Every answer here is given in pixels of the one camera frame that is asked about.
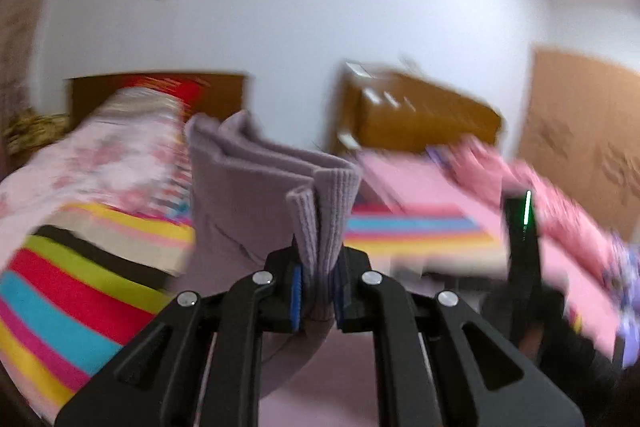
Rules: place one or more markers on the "pink floral quilt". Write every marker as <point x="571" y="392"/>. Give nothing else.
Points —
<point x="100" y="157"/>

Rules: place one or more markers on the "brown floral cloth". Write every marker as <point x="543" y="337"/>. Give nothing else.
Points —
<point x="30" y="129"/>

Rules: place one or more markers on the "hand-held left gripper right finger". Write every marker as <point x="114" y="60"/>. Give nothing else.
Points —
<point x="350" y="302"/>

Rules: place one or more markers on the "carved wooden headboard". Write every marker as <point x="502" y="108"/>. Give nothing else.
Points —
<point x="415" y="117"/>

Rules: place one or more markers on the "red pillow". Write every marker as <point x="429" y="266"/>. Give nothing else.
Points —
<point x="180" y="87"/>

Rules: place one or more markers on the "purple pants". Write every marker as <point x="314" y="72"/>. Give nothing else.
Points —
<point x="240" y="207"/>

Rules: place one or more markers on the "small purple item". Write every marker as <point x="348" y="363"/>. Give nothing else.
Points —
<point x="440" y="157"/>

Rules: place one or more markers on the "light wooden wardrobe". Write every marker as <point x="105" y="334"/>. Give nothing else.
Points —
<point x="585" y="117"/>

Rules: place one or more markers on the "pink bed sheet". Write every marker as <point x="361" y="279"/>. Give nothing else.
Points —
<point x="415" y="182"/>

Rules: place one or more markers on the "striped floral curtain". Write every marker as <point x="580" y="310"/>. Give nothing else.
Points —
<point x="15" y="47"/>

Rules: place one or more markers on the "dark wooden headboard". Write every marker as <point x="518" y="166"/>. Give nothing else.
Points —
<point x="225" y="92"/>

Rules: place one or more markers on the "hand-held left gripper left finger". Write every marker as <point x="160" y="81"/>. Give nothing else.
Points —
<point x="296" y="297"/>

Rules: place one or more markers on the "colourful striped bed sheet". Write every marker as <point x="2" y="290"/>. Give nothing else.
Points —
<point x="75" y="297"/>

